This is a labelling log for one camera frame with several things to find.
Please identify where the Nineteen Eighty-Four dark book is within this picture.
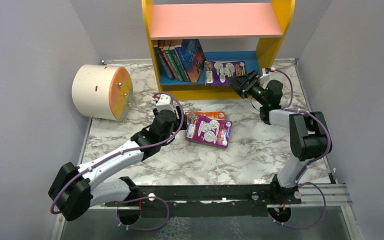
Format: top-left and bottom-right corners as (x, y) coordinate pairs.
(152, 40), (175, 81)

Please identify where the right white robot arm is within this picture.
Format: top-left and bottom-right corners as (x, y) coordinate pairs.
(229, 70), (333, 198)

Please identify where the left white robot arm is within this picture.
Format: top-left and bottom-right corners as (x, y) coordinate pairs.
(48, 106), (186, 221)

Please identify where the orange paperback book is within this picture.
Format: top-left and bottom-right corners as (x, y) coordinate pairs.
(186, 111), (227, 120)

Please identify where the Jane Eyre blue book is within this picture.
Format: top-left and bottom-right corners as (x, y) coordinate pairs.
(175, 39), (206, 83)

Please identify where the green Treehouse book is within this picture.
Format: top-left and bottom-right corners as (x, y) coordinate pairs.
(169, 40), (190, 82)

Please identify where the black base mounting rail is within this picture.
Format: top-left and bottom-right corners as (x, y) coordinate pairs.
(105, 177), (302, 219)

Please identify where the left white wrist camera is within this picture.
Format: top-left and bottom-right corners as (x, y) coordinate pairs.
(153, 94), (176, 113)

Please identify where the white cylindrical drum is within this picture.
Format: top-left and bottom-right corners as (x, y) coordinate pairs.
(71, 64), (133, 122)

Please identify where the colourful wooden bookshelf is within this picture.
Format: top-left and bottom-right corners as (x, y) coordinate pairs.
(141, 0), (296, 101)

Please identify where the purple paperback book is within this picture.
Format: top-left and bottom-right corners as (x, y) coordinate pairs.
(185, 113), (233, 149)
(204, 60), (247, 87)

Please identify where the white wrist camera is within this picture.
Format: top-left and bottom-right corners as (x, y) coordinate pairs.
(259, 67), (276, 85)
(153, 94), (176, 113)

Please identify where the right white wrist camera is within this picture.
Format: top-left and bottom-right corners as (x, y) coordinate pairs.
(259, 67), (276, 85)

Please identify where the red Treehouse book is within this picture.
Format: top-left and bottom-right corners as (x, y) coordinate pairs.
(158, 40), (179, 80)

